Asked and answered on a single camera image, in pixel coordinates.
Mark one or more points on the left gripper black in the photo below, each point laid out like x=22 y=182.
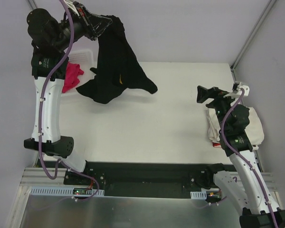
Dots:
x=89 y=26

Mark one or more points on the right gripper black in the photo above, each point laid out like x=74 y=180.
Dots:
x=213 y=97

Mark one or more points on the black t shirt daisy logo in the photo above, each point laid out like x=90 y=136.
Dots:
x=117 y=67

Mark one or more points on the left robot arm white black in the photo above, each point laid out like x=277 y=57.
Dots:
x=52 y=42

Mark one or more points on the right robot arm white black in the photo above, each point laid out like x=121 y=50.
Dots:
x=253 y=201

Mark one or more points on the white plastic basket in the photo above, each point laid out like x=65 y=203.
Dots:
x=85 y=59

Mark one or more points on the pink t shirt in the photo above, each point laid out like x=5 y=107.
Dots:
x=73 y=71

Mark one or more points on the red white folded shirt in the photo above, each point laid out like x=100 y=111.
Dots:
x=216 y=145

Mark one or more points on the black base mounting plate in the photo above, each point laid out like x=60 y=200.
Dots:
x=147 y=180

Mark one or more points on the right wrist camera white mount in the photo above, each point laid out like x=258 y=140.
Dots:
x=239 y=89

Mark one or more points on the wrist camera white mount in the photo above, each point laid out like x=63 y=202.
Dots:
x=74 y=6
x=239 y=89

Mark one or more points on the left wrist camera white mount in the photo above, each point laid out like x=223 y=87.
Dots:
x=74 y=6

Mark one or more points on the right aluminium frame post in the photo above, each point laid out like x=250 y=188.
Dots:
x=257 y=26

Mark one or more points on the aluminium frame post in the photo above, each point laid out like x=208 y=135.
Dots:
x=32 y=4
x=257 y=26

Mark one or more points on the left aluminium frame post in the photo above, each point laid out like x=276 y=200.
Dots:
x=32 y=4

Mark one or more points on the right white cable duct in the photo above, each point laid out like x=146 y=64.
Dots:
x=198 y=195

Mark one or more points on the white cable duct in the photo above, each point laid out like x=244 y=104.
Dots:
x=66 y=191
x=198 y=195

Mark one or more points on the aluminium rail extrusion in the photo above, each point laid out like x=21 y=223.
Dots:
x=37 y=177

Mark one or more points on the left white cable duct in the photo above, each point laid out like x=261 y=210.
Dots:
x=66 y=191

